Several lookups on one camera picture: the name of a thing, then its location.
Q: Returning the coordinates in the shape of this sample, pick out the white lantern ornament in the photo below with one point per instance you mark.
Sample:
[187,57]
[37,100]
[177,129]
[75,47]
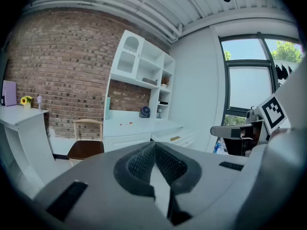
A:
[39,102]

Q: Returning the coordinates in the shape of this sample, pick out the white hutch shelf unit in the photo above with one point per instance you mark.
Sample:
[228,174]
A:
[153,56]

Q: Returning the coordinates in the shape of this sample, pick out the brown felt eraser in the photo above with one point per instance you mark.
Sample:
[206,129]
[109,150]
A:
[175,138]

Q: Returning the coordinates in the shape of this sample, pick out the blue bottle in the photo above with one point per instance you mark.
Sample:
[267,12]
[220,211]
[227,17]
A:
[218,147]

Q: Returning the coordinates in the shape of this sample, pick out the black pouch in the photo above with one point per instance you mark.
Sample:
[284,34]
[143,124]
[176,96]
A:
[164,103]

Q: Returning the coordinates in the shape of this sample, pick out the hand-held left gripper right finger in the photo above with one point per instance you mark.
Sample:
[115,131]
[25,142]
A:
[211,188]

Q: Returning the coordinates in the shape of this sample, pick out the purple round fan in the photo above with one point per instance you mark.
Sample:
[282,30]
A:
[145,112]

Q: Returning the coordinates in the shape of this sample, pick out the small potted plant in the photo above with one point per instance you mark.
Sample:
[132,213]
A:
[165,81]

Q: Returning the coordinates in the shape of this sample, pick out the red-capped marker pen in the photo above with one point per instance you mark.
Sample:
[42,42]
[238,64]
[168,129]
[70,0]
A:
[126,123]

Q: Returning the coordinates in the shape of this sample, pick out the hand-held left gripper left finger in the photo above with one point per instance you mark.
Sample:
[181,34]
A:
[108,200]

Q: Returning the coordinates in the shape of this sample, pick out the sunflower pot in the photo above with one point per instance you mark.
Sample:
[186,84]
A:
[26,102]

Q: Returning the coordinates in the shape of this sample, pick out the small white table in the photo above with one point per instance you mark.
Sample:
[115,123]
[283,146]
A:
[21,118]

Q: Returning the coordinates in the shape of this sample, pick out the wooden chair dark seat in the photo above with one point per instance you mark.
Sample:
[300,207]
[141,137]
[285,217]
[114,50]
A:
[86,148]

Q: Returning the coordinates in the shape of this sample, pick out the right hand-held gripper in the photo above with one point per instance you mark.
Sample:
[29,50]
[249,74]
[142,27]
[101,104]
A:
[273,114]

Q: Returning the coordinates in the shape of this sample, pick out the black framed window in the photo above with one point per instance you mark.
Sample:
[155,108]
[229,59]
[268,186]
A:
[248,87]

